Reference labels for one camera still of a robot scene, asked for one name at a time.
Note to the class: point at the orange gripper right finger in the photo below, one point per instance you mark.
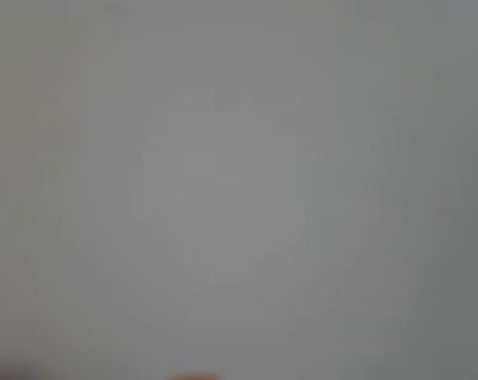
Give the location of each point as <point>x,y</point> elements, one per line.
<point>195,377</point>

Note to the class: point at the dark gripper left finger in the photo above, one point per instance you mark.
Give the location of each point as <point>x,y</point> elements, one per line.
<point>5,372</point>

